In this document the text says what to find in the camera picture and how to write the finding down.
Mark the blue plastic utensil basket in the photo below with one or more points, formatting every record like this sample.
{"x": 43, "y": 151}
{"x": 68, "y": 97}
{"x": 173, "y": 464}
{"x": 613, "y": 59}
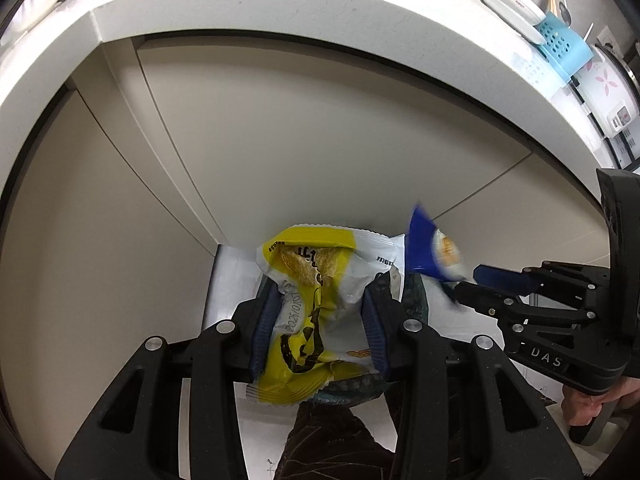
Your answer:
{"x": 565, "y": 45}

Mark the blue patterned white bowl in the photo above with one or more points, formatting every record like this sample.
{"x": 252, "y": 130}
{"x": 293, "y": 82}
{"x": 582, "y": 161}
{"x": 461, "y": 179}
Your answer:
{"x": 517, "y": 2}

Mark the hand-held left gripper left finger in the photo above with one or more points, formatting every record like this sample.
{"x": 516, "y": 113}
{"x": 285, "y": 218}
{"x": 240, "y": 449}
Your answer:
{"x": 265, "y": 330}

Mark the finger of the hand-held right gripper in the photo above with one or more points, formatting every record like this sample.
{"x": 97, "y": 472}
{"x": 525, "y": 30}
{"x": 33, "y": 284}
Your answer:
{"x": 500, "y": 277}
{"x": 490, "y": 302}

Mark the thin white stick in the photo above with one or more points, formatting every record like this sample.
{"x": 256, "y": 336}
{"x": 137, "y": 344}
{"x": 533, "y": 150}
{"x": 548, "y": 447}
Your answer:
{"x": 588, "y": 32}

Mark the white microwave oven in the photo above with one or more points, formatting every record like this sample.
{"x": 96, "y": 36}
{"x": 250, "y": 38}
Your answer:
{"x": 627, "y": 147}

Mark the white oval plate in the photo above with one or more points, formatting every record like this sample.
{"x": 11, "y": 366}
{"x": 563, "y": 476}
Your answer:
{"x": 510, "y": 22}

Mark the black wastebasket with teal bag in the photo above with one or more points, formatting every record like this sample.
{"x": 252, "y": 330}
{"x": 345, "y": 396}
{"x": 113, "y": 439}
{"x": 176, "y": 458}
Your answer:
{"x": 415, "y": 300}

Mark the clear plastic wrapper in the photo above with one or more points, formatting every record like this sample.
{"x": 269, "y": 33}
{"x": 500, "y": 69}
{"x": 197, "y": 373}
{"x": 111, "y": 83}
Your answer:
{"x": 40, "y": 0}

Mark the white wall socket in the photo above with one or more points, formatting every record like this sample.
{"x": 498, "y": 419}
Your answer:
{"x": 609, "y": 40}

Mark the yellow snack packet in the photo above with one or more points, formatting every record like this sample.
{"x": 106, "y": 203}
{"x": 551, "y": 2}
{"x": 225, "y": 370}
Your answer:
{"x": 300, "y": 270}

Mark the person's right hand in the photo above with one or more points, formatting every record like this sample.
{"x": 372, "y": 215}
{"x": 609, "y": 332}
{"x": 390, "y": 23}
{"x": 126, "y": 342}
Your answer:
{"x": 585, "y": 405}

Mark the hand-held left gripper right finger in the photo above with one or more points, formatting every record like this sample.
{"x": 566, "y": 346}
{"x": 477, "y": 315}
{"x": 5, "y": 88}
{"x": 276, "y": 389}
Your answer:
{"x": 377, "y": 330}

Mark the white floral rice cooker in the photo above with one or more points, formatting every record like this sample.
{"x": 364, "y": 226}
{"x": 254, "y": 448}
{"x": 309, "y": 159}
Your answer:
{"x": 610, "y": 90}

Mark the blue snack packet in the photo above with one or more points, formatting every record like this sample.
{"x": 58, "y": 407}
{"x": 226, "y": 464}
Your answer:
{"x": 425, "y": 245}

